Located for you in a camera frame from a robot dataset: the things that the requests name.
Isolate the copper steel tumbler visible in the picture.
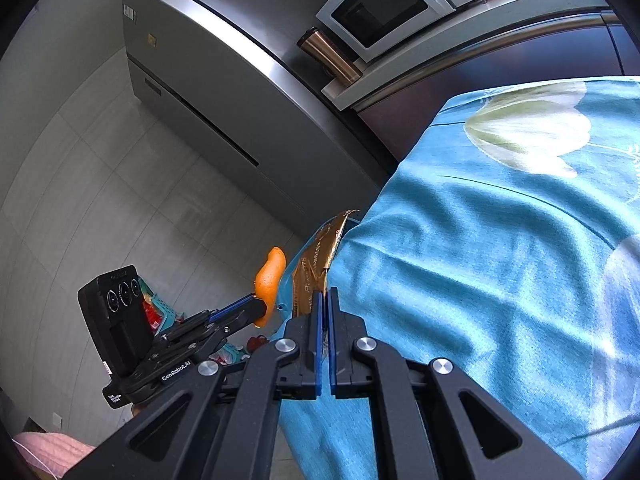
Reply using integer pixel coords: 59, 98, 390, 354
297, 26, 363, 86

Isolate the brown kitchen counter cabinet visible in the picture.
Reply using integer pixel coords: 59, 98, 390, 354
322, 0, 640, 161

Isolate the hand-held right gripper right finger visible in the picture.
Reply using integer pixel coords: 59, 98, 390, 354
325, 286, 583, 480

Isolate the white microwave oven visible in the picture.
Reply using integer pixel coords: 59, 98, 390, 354
315, 0, 483, 63

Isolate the gold snack wrapper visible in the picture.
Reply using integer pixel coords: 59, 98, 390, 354
291, 209, 361, 318

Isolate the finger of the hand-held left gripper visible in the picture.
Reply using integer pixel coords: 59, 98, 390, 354
220, 299, 277, 343
209, 294, 256, 323

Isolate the colourful woven bag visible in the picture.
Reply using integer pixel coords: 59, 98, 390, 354
137, 277, 181, 333

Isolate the orange peel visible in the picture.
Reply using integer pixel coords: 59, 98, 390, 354
254, 246, 287, 328

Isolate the grey refrigerator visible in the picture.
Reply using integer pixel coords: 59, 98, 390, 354
122, 0, 401, 241

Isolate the blue flower printed tablecloth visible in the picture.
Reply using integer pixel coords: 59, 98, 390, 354
277, 76, 640, 480

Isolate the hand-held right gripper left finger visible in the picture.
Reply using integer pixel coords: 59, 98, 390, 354
62, 290, 328, 480

